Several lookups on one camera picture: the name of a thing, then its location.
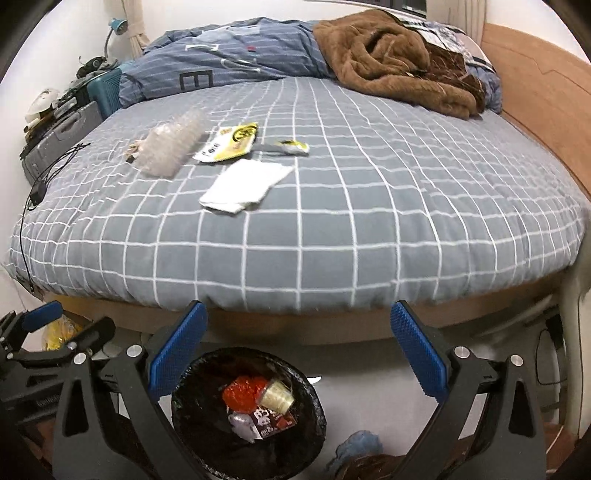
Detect blue desk lamp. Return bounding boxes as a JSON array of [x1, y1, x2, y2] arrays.
[[103, 17, 129, 63]]

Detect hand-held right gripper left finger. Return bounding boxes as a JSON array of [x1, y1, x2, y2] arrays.
[[52, 300, 208, 480]]

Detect yellow plastic bag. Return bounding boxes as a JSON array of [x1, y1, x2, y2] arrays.
[[44, 318, 85, 352]]

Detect brown fleece blanket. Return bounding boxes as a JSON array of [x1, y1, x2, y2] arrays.
[[314, 11, 483, 121]]

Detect white round device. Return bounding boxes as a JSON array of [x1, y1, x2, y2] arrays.
[[25, 89, 62, 124]]

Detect patterned pillow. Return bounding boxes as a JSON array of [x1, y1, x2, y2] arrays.
[[397, 11, 503, 114]]

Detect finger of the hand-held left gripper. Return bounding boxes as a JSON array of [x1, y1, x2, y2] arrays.
[[11, 316, 117, 366], [0, 300, 64, 348]]

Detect wooden bed frame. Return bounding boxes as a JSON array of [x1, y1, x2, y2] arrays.
[[41, 268, 568, 347]]

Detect beige curtain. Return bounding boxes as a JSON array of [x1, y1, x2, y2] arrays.
[[121, 0, 151, 63]]

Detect black lined trash bin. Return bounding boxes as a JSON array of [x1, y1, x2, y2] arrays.
[[171, 347, 328, 480]]

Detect blue striped duvet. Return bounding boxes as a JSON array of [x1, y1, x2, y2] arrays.
[[117, 17, 335, 109]]

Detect white paper scrap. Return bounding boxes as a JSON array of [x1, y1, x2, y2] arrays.
[[228, 412, 260, 444]]

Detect clear bubble wrap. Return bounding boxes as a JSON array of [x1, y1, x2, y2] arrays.
[[137, 110, 209, 177]]

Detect blue fuzzy slipper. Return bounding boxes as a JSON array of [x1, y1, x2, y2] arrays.
[[329, 430, 384, 468]]

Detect teal plastic box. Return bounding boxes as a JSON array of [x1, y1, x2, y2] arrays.
[[90, 65, 127, 120]]

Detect white paper napkin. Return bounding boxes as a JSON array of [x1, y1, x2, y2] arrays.
[[199, 159, 295, 214]]

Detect brown cardboard box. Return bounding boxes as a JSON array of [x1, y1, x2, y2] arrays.
[[249, 406, 297, 439]]

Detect grey hard case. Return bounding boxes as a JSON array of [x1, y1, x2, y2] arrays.
[[21, 102, 103, 183]]

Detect white furniture post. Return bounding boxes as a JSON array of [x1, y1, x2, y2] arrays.
[[558, 258, 591, 435]]

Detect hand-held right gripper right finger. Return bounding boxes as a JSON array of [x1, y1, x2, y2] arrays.
[[390, 300, 548, 480]]

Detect thin black cable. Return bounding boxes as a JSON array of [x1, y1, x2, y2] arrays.
[[18, 143, 92, 296]]

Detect grey grid bedsheet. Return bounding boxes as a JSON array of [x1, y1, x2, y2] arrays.
[[7, 76, 583, 317]]

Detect wooden headboard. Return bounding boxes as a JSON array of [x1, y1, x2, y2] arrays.
[[480, 21, 591, 204]]

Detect black power cable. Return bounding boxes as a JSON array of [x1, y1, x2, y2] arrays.
[[534, 318, 567, 387]]

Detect small grey yellow wrapper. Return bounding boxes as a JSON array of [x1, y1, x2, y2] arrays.
[[253, 140, 310, 158]]

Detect person's brown patterned pants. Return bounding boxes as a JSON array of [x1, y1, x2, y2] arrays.
[[339, 455, 416, 480]]

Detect red plastic bag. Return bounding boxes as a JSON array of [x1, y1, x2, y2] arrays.
[[222, 375, 269, 411]]

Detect yellow snack packet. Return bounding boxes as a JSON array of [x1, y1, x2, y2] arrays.
[[193, 122, 259, 163]]

